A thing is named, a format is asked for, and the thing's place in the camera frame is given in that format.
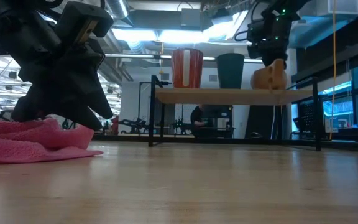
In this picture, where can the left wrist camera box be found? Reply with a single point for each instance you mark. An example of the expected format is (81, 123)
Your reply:
(82, 18)

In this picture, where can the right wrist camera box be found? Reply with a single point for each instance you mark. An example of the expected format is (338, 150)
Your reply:
(257, 31)

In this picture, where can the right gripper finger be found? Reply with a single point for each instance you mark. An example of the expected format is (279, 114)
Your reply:
(267, 57)
(282, 56)

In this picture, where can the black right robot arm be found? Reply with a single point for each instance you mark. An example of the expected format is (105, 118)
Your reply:
(287, 6)

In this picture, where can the pink cloth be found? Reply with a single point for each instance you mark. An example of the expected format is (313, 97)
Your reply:
(26, 140)

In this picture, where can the black mesh chair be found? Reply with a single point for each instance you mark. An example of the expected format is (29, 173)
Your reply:
(308, 116)

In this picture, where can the black aluminium table frame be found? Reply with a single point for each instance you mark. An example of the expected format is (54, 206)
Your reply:
(213, 140)

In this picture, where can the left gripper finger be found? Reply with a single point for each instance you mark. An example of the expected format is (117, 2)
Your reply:
(26, 109)
(79, 102)

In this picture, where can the silver round ceiling duct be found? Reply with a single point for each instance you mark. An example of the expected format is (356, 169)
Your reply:
(118, 7)

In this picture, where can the wooden shelf black legs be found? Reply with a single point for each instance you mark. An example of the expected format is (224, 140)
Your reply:
(228, 96)

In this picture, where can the grey ceiling junction box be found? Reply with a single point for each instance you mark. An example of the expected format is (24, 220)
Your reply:
(190, 17)

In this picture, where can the person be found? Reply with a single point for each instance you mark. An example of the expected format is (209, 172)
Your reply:
(197, 119)

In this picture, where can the dark green cup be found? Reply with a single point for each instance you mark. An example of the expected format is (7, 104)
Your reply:
(230, 71)

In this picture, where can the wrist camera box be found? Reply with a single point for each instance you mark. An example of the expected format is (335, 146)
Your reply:
(257, 31)
(82, 18)

